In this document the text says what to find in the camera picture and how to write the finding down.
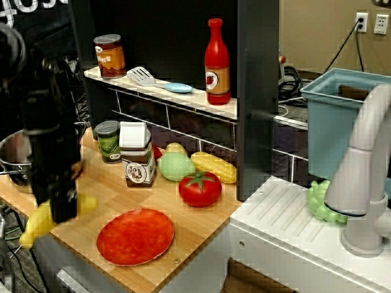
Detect red ketchup bottle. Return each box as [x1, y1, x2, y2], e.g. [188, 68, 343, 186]
[204, 18, 232, 106]

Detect black power cable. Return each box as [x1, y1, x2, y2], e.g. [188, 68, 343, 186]
[323, 18, 366, 74]

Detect grey spatula blue handle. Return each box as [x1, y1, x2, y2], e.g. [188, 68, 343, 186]
[126, 66, 194, 94]

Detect chocolate milk carton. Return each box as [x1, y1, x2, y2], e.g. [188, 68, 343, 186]
[118, 121, 157, 188]

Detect green toy grapes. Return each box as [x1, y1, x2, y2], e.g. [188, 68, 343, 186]
[306, 179, 349, 223]

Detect black banner white letters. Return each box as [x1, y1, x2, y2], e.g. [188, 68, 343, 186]
[0, 0, 70, 29]

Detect stainless steel pot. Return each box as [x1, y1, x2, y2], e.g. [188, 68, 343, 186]
[0, 121, 90, 187]

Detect green toy can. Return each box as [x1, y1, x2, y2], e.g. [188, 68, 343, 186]
[93, 120, 122, 164]

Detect white wall outlet with plug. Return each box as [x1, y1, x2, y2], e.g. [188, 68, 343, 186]
[355, 12, 368, 33]

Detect black toy kitchen hutch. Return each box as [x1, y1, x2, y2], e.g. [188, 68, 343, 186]
[68, 0, 280, 202]

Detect green toy lime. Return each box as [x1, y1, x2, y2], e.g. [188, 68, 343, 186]
[156, 152, 196, 183]

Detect white toy sink counter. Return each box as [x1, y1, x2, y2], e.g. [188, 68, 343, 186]
[158, 175, 391, 293]

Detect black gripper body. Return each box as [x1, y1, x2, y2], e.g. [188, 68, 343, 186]
[23, 121, 84, 196]

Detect black cable bundle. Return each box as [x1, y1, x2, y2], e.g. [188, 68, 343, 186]
[277, 65, 306, 101]

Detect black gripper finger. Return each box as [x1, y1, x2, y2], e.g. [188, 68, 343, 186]
[32, 190, 52, 208]
[49, 183, 78, 224]

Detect white hutch shelf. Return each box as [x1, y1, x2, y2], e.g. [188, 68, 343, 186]
[83, 67, 238, 120]

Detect grey toy faucet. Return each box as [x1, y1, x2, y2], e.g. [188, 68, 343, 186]
[323, 84, 391, 257]

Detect orange beans can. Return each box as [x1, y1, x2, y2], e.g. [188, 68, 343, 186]
[93, 34, 127, 79]

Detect orange plate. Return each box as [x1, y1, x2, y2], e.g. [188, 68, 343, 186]
[96, 208, 175, 267]

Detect blue plastic bin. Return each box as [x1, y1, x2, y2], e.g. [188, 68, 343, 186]
[300, 67, 391, 184]

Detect red toy tomato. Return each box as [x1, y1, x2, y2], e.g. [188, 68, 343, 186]
[178, 170, 223, 208]

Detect yellow toy banana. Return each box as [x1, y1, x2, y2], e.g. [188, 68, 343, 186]
[18, 194, 98, 250]

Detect yellow toy corn cob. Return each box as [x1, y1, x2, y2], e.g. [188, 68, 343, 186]
[191, 151, 238, 184]

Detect yellow toy lemon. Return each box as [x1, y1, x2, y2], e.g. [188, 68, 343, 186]
[165, 142, 188, 157]

